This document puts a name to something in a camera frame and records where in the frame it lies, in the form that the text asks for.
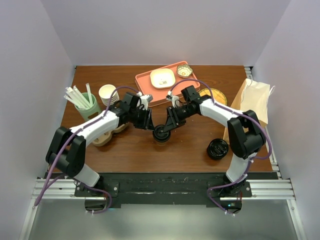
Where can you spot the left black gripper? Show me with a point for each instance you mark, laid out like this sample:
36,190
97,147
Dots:
146,124

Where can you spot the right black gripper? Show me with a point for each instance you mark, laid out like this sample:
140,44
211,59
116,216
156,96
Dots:
173,111

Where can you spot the black coffee cup lid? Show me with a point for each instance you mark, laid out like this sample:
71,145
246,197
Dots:
160,135

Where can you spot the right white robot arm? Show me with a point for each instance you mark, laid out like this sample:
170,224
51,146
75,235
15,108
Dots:
245,134

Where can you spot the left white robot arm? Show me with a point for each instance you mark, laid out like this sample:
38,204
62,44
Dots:
68,147

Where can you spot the pink serving tray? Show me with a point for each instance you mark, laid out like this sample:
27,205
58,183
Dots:
144,84

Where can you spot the cream square plate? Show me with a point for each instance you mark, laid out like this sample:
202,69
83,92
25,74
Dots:
162,78

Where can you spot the cardboard cup carrier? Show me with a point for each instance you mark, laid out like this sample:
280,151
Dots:
107,136

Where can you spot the stack of black lids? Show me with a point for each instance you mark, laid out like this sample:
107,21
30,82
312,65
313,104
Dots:
217,149

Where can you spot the round woven yellow coaster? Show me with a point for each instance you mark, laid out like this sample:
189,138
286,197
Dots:
218,95

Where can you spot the stack of paper cups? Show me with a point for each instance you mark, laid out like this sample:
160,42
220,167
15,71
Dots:
105,94

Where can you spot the small floral bowl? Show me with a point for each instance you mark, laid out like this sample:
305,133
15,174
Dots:
184,71

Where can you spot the green straw holder cup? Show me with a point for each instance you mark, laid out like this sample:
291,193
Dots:
90,113

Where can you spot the wrapped white straw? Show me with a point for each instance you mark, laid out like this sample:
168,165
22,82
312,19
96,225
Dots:
70,92
74,101
84,101

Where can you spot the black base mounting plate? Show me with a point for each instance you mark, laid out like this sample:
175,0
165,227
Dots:
171,188

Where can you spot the brown paper bag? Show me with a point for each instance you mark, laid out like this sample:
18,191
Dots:
254,96

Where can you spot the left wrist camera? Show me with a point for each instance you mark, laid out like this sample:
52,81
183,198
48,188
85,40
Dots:
144,100

